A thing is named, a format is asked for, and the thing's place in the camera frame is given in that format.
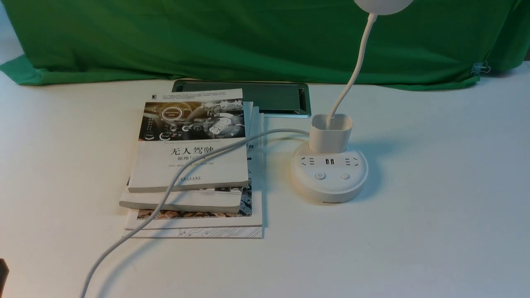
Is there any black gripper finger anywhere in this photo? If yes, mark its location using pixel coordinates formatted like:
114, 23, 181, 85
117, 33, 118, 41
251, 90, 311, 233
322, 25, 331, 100
0, 259, 10, 298

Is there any white desk lamp with base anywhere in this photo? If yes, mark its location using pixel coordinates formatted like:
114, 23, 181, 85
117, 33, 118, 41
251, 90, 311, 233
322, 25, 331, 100
291, 0, 412, 204

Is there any top white book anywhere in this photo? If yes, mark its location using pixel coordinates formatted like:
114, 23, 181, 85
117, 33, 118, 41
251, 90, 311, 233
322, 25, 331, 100
128, 89, 253, 193

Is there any white book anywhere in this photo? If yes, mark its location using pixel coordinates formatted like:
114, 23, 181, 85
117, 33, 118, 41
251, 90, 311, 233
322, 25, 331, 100
128, 89, 253, 193
119, 101, 254, 214

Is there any bottom circuit pattern book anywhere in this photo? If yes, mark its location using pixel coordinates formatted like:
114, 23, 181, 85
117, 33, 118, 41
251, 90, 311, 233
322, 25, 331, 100
123, 116, 265, 239

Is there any green backdrop cloth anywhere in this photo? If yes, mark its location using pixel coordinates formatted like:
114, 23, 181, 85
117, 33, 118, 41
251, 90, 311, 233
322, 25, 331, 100
1, 0, 529, 90

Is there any metal binder clip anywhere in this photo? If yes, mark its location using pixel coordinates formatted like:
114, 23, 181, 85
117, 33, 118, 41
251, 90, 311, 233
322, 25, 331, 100
470, 62, 491, 76

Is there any white power cable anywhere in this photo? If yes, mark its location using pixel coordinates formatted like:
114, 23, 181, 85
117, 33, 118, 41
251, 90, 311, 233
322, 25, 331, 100
79, 128, 311, 298

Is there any silver desk cable hatch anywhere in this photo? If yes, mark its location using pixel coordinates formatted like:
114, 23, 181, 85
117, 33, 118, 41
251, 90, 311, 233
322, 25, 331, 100
172, 79, 312, 118

